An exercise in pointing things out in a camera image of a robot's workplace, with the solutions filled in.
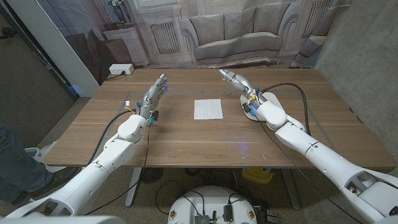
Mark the dark brown shoe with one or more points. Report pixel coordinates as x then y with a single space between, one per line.
59 179

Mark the yellow object under table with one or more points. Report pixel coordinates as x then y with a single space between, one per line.
256 175

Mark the white power strip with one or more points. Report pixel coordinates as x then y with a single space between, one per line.
121 68

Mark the white table leg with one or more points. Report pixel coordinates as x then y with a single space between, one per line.
290 189
133 186

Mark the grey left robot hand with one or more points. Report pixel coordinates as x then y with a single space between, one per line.
152 96

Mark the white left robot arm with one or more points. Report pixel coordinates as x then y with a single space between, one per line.
115 155

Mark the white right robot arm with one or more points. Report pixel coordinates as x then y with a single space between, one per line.
326 158

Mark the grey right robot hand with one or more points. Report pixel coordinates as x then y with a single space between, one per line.
241 84

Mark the white robot chest shell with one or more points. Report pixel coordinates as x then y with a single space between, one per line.
62 220

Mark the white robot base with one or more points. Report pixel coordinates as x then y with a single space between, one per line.
211 199

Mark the person's leg in jeans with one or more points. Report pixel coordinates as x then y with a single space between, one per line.
18 168

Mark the black round fan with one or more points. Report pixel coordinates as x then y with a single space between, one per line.
151 175

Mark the printed living room backdrop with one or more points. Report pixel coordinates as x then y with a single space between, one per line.
239 31

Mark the white square paper plate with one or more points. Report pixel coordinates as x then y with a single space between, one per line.
275 98

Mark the white plastic floor base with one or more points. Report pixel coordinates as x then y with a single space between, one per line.
34 154

